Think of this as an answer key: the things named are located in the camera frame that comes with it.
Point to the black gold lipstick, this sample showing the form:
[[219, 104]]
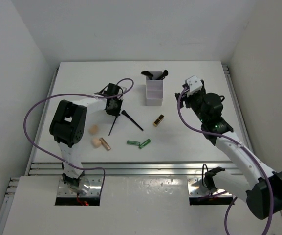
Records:
[[158, 120]]

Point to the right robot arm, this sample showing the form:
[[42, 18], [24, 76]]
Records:
[[261, 188]]

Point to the green lip balm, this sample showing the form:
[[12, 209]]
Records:
[[134, 143], [143, 144]]

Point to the white three-compartment organizer box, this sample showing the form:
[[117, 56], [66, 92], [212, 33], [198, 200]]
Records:
[[154, 89]]

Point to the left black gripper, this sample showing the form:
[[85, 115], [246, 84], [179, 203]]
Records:
[[116, 112]]

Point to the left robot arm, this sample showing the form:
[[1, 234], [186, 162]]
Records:
[[68, 127]]

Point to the metal base plate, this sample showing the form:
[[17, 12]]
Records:
[[89, 186], [197, 190]]

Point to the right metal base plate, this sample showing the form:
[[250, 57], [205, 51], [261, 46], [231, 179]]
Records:
[[197, 190]]

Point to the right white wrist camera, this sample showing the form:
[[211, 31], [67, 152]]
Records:
[[194, 85]]

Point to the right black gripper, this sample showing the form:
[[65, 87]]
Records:
[[186, 99]]

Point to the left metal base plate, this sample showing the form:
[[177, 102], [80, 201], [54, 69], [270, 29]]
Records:
[[89, 186]]

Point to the rose gold lipstick tube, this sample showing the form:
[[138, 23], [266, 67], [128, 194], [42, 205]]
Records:
[[105, 144]]

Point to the beige makeup sponge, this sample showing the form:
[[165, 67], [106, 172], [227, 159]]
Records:
[[93, 129], [96, 143]]

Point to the black fan makeup brush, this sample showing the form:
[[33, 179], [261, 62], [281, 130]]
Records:
[[145, 73]]

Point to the black angled makeup brush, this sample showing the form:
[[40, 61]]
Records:
[[131, 119]]

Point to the thin black makeup brush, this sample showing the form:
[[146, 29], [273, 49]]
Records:
[[113, 125]]

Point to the aluminium front rail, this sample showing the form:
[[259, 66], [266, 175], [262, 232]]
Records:
[[126, 169]]

